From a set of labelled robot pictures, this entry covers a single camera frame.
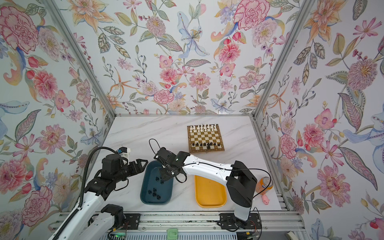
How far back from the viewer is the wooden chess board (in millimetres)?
1026

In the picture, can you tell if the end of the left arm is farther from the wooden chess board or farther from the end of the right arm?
the wooden chess board

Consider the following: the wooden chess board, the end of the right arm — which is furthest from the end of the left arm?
the wooden chess board
